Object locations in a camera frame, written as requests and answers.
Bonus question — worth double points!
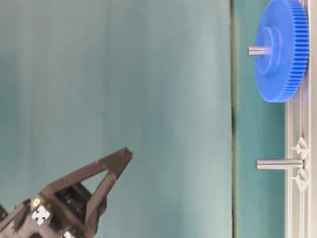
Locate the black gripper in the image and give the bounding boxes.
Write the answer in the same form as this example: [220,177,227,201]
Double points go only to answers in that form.
[0,183,99,238]

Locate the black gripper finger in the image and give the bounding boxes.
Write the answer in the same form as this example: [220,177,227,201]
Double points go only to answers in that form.
[41,147,133,238]

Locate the large blue plastic gear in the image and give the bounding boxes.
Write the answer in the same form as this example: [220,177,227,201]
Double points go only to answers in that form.
[254,0,310,103]

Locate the lower steel shaft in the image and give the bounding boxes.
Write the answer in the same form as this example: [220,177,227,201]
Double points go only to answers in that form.
[255,159,304,170]

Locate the steel shaft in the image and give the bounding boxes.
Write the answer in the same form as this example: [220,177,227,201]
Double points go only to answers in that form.
[255,159,304,170]
[247,46,269,56]

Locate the upper steel shaft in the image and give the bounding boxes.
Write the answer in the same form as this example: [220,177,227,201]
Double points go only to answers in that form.
[247,46,269,56]

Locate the white clip below lower shaft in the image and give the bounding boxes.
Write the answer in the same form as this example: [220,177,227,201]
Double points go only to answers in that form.
[291,169,309,191]

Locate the white clip above lower shaft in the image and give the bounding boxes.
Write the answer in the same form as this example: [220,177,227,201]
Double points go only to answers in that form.
[291,137,309,160]

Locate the aluminium base plate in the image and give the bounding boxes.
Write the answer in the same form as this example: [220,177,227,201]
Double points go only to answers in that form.
[285,0,317,238]

